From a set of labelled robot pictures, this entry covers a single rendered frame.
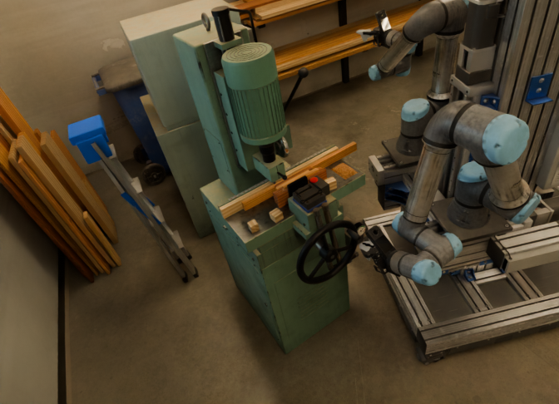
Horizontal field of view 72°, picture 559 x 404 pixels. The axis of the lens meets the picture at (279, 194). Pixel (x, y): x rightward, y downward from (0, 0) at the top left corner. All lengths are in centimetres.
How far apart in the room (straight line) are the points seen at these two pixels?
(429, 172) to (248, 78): 62
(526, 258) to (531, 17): 82
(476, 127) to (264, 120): 66
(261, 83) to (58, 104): 273
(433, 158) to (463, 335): 104
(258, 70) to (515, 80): 87
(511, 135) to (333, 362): 147
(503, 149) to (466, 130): 10
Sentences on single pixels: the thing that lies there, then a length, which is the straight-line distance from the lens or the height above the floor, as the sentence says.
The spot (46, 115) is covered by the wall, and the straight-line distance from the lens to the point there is 386.
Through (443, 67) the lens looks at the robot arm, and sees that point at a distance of 185.
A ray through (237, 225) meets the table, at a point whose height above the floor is 90.
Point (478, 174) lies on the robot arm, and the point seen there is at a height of 105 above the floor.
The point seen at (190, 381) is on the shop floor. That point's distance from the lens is 228.
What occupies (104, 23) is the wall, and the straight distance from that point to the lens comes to 363.
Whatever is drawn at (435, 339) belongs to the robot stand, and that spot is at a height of 23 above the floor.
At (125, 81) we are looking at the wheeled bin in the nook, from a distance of 311.
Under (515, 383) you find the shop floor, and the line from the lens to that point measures 224.
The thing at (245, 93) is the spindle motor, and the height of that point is 140.
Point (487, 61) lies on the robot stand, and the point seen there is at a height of 133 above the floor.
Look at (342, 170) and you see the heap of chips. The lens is 168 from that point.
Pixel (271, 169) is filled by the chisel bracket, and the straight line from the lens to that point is 150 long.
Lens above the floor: 195
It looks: 40 degrees down
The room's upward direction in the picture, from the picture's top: 12 degrees counter-clockwise
